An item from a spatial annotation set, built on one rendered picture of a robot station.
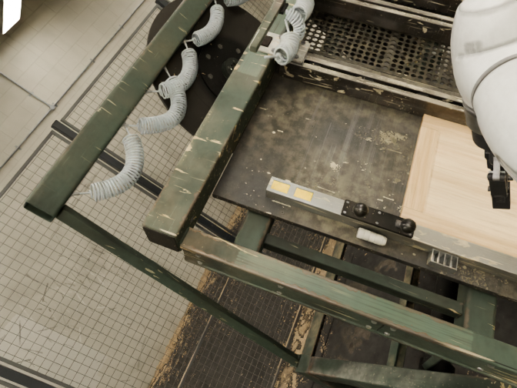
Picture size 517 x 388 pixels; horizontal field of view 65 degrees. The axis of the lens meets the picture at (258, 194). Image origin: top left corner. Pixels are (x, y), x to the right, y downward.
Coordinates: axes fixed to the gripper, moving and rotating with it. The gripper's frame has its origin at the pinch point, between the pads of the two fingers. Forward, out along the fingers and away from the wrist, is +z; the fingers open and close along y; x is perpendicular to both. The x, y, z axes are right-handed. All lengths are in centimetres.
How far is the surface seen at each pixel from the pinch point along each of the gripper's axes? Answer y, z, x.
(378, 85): -53, 13, -39
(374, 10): -93, 9, -48
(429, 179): -26.4, 28.8, -20.9
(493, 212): -22.4, 38.4, -4.3
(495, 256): -6.9, 36.5, -2.6
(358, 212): 0.6, 8.2, -30.5
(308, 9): -64, -13, -58
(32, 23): -273, 22, -546
